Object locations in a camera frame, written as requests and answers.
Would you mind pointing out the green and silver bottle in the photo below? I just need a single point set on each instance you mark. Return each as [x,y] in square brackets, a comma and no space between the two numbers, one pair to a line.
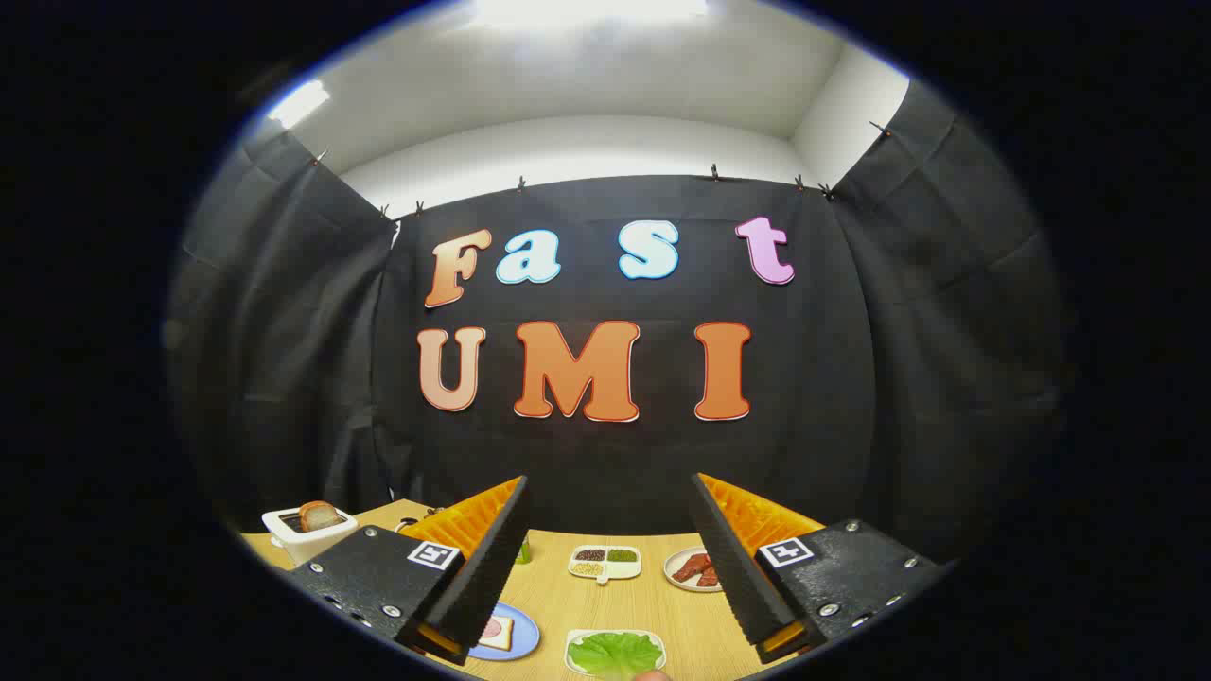
[523,552]

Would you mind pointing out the toasted bread slice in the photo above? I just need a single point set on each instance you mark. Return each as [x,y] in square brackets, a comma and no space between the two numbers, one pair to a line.
[320,516]

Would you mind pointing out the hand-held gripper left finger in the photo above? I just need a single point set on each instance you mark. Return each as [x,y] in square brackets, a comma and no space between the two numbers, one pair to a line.
[492,567]

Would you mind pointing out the green lettuce leaf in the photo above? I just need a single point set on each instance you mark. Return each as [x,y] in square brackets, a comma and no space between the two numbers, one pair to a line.
[615,653]

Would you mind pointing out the pile of green beans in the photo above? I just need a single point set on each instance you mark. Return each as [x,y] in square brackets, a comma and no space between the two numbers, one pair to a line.
[622,555]

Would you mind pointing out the white toaster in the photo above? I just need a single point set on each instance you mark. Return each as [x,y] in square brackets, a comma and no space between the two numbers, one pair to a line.
[303,546]

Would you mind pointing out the white round plate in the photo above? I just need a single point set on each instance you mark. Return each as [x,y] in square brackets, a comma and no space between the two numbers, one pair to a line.
[674,575]

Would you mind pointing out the black backdrop cloth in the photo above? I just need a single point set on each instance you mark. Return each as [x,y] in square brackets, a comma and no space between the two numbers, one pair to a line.
[615,454]

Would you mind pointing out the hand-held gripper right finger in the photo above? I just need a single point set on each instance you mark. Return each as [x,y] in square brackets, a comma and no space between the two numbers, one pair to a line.
[733,567]

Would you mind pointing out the white sandwich bread slice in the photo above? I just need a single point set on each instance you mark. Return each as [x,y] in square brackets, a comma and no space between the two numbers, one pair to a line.
[502,639]

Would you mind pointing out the white square plate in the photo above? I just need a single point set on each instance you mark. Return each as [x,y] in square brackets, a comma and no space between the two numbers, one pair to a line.
[571,641]

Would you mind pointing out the small brown meat piece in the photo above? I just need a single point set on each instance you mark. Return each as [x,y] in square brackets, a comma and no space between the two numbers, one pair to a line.
[710,577]

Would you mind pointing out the pile of yellow soybeans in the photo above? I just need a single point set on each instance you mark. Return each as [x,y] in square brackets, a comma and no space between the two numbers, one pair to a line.
[587,568]

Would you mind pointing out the white divided dish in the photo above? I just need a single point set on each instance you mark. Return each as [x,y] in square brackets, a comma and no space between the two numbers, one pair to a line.
[624,570]

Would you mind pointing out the ceiling light panel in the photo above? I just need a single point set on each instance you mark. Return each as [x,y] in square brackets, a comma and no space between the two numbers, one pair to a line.
[587,9]
[298,102]

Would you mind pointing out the large brown meat piece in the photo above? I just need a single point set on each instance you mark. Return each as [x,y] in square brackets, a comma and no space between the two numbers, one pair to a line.
[691,567]

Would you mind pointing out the blue round plate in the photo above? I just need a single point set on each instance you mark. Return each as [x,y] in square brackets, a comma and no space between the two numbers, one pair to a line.
[526,634]

